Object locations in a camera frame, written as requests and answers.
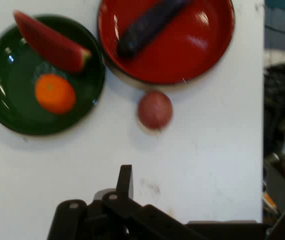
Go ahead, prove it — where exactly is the purple toy eggplant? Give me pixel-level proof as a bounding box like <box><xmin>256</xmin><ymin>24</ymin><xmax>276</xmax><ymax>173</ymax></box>
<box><xmin>116</xmin><ymin>0</ymin><xmax>194</xmax><ymax>58</ymax></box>

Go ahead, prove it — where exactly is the dark green round plate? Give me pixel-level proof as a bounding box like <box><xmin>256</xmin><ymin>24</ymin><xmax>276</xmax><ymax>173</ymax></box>
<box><xmin>0</xmin><ymin>14</ymin><xmax>106</xmax><ymax>137</ymax></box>

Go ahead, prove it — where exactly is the red round plate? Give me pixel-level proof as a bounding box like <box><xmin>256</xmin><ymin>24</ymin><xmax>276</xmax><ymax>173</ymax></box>
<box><xmin>96</xmin><ymin>0</ymin><xmax>236</xmax><ymax>86</ymax></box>

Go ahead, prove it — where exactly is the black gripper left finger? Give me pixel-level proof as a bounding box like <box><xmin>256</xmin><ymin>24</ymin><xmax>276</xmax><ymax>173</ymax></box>
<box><xmin>46</xmin><ymin>164</ymin><xmax>208</xmax><ymax>240</ymax></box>

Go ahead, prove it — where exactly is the red toy apple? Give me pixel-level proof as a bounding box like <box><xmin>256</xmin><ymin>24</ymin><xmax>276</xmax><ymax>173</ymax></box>
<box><xmin>137</xmin><ymin>89</ymin><xmax>174</xmax><ymax>131</ymax></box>

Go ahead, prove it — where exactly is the orange toy fruit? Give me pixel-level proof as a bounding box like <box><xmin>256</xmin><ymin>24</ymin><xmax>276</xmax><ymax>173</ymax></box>
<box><xmin>34</xmin><ymin>73</ymin><xmax>78</xmax><ymax>116</ymax></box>

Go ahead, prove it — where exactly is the red watermelon slice toy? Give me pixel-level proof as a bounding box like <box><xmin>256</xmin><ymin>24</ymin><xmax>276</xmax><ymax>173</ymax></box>
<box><xmin>12</xmin><ymin>9</ymin><xmax>93</xmax><ymax>74</ymax></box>

